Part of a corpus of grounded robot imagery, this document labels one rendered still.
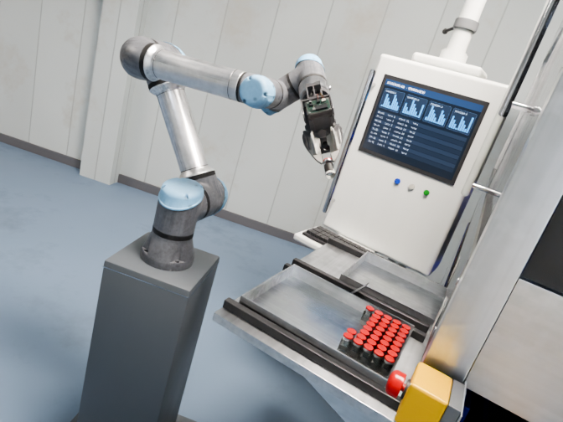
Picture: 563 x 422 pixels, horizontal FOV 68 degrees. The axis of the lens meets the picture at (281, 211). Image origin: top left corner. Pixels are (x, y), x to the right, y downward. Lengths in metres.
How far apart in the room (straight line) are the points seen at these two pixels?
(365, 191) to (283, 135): 1.89
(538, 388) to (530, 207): 0.27
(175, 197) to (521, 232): 0.81
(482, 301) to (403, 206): 1.06
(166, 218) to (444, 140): 1.03
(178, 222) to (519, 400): 0.85
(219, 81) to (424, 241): 1.02
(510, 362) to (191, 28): 3.45
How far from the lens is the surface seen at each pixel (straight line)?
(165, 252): 1.19
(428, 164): 1.68
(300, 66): 1.15
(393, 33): 3.53
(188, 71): 1.12
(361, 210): 1.78
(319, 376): 0.85
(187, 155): 1.28
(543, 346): 0.72
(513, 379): 0.75
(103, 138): 4.01
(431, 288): 1.41
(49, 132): 4.52
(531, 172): 0.66
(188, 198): 1.14
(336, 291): 1.11
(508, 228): 0.67
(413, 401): 0.68
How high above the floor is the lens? 1.39
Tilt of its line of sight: 18 degrees down
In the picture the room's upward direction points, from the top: 17 degrees clockwise
